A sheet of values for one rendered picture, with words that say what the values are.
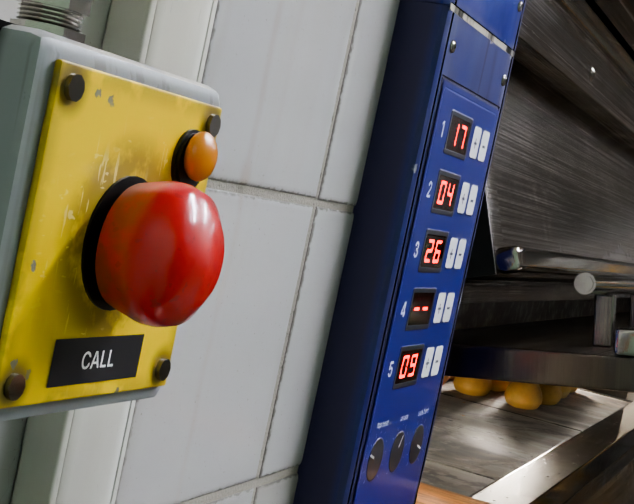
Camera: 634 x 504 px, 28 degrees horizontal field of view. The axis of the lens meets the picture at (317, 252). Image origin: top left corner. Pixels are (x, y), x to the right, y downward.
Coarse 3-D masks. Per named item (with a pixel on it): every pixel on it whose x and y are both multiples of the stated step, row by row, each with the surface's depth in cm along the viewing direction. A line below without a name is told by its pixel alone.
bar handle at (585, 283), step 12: (588, 276) 91; (600, 276) 95; (612, 276) 101; (624, 276) 108; (576, 288) 92; (588, 288) 91; (600, 288) 94; (612, 288) 99; (624, 288) 105; (600, 300) 100; (612, 300) 100; (600, 312) 100; (612, 312) 100; (600, 324) 100; (612, 324) 100; (600, 336) 100; (612, 336) 100
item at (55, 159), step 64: (0, 64) 30; (64, 64) 30; (128, 64) 34; (0, 128) 30; (64, 128) 31; (128, 128) 34; (192, 128) 37; (0, 192) 30; (64, 192) 32; (0, 256) 30; (64, 256) 32; (0, 320) 31; (64, 320) 33; (128, 320) 36; (0, 384) 31; (64, 384) 34; (128, 384) 37
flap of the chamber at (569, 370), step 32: (544, 320) 152; (576, 320) 159; (480, 352) 93; (512, 352) 92; (544, 352) 91; (576, 352) 91; (608, 352) 93; (544, 384) 91; (576, 384) 90; (608, 384) 89
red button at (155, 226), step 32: (128, 192) 33; (160, 192) 33; (192, 192) 33; (128, 224) 32; (160, 224) 32; (192, 224) 33; (96, 256) 33; (128, 256) 32; (160, 256) 32; (192, 256) 33; (128, 288) 33; (160, 288) 33; (192, 288) 33; (160, 320) 33
